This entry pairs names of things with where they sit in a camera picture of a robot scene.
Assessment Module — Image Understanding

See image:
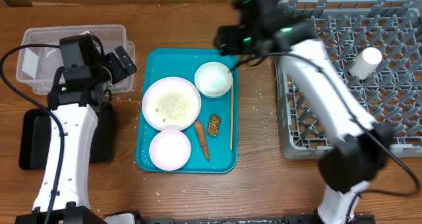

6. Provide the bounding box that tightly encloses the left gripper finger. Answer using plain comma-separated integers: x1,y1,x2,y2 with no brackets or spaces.
115,45,137,76
104,52,129,84

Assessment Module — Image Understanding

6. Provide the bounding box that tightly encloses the white cup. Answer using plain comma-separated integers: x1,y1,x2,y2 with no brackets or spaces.
349,47,382,80

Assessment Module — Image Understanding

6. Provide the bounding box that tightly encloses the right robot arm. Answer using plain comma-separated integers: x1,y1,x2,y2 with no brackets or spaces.
214,16,393,223

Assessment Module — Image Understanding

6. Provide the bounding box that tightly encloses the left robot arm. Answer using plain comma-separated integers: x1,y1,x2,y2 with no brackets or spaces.
15,41,136,223

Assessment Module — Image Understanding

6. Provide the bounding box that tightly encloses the clear plastic waste bin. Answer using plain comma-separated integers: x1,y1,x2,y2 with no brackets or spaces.
16,24,136,95

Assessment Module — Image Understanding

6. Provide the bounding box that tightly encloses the grey dishwasher rack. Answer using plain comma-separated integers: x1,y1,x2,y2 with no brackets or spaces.
276,0,421,159

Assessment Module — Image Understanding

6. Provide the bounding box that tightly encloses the wooden chopstick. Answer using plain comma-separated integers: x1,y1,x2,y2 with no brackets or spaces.
229,84,234,151

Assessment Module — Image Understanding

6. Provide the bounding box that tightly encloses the large white dinner plate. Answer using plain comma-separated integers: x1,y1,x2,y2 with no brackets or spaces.
141,76,202,131

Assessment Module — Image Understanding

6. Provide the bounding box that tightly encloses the pale green bowl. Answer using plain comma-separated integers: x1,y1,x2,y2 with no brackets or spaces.
194,62,233,98

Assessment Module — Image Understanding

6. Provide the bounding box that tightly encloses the black plastic tray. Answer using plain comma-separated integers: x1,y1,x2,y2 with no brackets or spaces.
18,103,115,170

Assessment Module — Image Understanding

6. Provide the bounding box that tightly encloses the teal serving tray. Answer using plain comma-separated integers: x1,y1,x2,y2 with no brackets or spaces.
135,48,239,173

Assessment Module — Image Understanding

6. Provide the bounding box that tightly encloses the orange carrot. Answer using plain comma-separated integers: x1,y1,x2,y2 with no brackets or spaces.
195,121,210,161

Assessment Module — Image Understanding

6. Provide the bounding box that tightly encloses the small pink plate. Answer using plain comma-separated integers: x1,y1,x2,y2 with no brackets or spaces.
149,130,191,171

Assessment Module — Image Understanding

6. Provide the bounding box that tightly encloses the brown patterned food piece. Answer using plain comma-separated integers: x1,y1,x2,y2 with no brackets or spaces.
207,114,221,137

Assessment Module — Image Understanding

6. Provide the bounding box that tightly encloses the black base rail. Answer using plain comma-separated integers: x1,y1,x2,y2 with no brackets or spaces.
105,210,377,224

